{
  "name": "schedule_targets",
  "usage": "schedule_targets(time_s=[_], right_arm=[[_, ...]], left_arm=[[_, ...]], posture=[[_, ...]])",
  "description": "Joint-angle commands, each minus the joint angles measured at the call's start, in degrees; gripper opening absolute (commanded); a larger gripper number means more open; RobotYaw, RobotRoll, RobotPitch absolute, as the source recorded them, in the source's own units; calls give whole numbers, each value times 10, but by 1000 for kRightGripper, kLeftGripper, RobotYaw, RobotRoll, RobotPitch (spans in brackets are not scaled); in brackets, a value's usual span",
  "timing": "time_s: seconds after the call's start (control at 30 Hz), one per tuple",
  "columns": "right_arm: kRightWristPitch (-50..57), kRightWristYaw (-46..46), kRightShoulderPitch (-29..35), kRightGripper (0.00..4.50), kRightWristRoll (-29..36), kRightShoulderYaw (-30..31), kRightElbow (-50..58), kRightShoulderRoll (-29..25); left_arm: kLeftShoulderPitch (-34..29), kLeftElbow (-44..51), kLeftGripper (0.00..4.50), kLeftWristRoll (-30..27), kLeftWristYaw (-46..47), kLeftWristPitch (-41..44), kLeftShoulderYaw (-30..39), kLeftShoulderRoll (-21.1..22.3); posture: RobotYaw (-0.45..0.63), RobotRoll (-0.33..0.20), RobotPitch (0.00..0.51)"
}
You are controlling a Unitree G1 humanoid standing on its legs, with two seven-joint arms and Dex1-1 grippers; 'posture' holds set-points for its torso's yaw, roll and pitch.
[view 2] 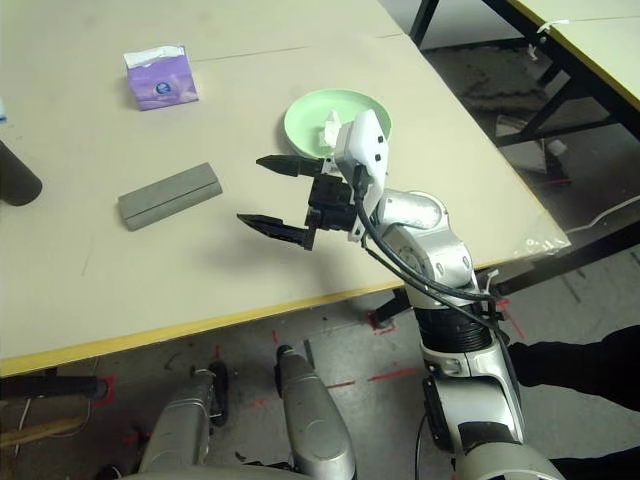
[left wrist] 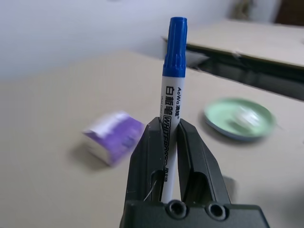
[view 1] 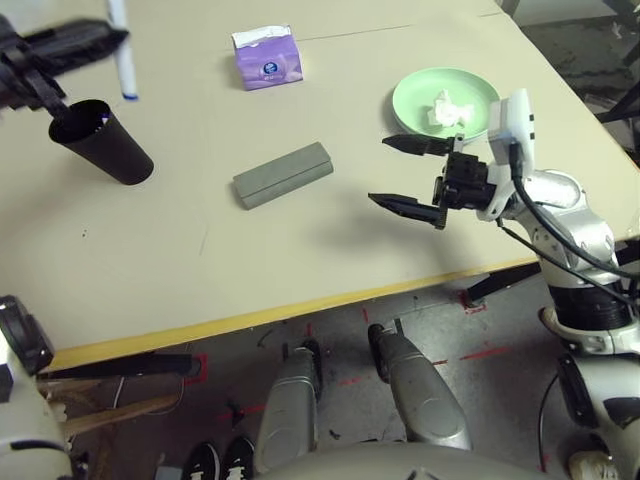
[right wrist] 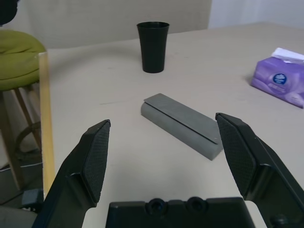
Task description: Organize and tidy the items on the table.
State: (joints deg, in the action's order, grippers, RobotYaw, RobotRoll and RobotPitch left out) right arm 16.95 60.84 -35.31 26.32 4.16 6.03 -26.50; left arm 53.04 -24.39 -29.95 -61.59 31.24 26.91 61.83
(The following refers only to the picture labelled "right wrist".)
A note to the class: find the grey glasses case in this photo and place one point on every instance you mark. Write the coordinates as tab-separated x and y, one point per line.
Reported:
180	118

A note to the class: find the black rounded object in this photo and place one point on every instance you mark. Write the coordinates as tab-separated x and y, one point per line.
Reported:
7	10

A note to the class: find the green cushioned wooden stool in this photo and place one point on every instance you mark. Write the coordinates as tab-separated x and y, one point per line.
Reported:
19	59

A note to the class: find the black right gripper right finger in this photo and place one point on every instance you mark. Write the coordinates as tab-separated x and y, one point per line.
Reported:
266	166

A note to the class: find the black cup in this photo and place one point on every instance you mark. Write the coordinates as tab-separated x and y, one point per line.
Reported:
153	47

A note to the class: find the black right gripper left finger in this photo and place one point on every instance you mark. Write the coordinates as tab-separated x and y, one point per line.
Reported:
78	180

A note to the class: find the purple tissue pack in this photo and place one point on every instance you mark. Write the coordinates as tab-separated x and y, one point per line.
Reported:
280	80

